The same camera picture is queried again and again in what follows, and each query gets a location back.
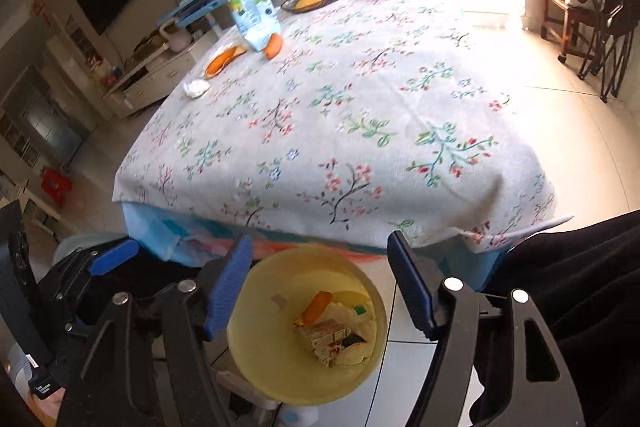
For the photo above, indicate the green juice carton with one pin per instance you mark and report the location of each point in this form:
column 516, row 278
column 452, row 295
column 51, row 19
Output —
column 250, row 14

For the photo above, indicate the crushed red white carton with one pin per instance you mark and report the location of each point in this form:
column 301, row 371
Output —
column 322, row 338

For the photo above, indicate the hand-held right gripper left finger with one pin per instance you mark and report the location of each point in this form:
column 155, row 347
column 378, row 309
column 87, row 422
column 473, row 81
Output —
column 230, row 287

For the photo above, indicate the yellow fruit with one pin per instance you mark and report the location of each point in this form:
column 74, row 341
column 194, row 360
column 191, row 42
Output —
column 309, row 0

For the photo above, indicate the white tissue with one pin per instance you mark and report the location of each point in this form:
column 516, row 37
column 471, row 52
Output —
column 196, row 88

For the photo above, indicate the brown box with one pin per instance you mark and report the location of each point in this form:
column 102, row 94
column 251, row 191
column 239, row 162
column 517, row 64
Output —
column 150, row 44

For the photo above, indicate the black folding chair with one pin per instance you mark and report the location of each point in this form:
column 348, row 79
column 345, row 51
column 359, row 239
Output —
column 607, row 52

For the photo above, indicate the red plastic stool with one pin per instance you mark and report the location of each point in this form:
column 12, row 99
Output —
column 55, row 184

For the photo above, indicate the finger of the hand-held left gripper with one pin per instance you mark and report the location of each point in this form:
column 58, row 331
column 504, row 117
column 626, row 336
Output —
column 115, row 253

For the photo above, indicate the yellow plastic bin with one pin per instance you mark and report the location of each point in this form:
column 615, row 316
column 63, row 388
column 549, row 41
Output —
column 270, row 357

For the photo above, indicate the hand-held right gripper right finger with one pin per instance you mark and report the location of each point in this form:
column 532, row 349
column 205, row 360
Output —
column 410, row 287

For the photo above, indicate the red wall ornament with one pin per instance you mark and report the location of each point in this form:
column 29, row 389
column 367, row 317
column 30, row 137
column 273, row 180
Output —
column 42, row 9

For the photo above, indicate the floral white tablecloth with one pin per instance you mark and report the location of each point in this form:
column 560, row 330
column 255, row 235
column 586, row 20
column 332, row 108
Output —
column 350, row 132

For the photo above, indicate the white television stand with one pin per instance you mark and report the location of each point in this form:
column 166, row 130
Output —
column 155, row 74

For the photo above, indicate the orange peel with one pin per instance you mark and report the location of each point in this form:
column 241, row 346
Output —
column 220, row 63
column 273, row 46
column 317, row 305

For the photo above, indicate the clear plastic bag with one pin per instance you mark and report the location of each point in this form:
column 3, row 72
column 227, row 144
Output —
column 345, row 317

